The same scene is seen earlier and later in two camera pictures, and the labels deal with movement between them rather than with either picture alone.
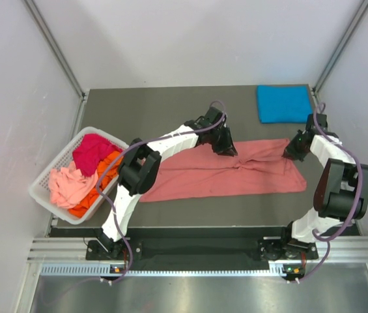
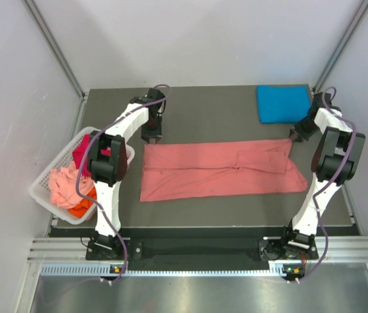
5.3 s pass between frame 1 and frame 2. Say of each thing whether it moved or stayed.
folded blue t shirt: stayed
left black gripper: moved
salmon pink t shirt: stayed
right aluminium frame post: stayed
